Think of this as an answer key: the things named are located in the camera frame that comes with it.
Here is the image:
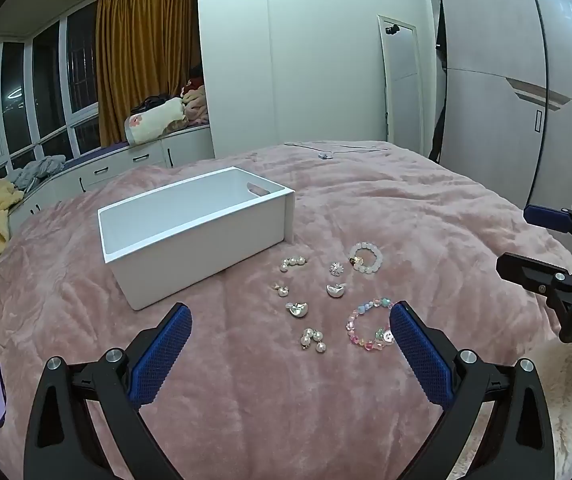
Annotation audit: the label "orange curtain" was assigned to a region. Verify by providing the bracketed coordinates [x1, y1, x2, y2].
[95, 0, 204, 146]

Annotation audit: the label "white drawer cabinet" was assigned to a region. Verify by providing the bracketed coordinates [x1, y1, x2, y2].
[0, 122, 215, 286]

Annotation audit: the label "pile of pink clothes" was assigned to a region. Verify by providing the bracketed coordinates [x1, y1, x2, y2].
[181, 65, 212, 128]

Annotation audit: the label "white standing mirror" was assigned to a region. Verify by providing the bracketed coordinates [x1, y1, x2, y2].
[377, 14, 424, 153]

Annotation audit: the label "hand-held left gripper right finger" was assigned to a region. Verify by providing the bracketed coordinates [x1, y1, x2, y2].
[388, 301, 557, 480]

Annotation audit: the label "colourful bead bracelet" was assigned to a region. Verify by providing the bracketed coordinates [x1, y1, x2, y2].
[346, 297, 397, 352]

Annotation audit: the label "white storage box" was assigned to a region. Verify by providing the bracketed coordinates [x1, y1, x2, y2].
[97, 166, 296, 311]

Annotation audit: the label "white bead bracelet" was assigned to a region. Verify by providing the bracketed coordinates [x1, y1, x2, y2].
[348, 241, 384, 275]

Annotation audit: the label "thin silver necklace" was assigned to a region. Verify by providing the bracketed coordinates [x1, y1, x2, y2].
[283, 141, 389, 161]

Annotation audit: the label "dark clothes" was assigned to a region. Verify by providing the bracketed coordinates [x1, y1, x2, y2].
[131, 94, 172, 113]

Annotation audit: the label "white framed window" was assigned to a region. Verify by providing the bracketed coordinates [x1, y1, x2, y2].
[0, 7, 102, 176]

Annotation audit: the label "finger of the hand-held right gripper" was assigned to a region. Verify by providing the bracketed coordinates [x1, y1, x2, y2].
[523, 203, 572, 266]
[496, 252, 572, 313]

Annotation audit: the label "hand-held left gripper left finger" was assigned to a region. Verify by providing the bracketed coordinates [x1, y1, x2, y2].
[23, 302, 193, 480]

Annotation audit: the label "white floral pillow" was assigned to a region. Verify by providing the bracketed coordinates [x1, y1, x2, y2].
[125, 97, 187, 145]

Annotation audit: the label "grey wardrobe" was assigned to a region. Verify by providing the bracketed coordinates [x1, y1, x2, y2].
[426, 0, 572, 211]

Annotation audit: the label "pink fluffy blanket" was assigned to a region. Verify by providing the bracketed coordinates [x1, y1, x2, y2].
[0, 140, 572, 480]

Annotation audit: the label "grey cloth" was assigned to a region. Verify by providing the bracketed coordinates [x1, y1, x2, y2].
[10, 154, 67, 191]

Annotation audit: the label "white fluffy fabric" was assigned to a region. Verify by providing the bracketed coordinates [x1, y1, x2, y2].
[531, 342, 572, 461]

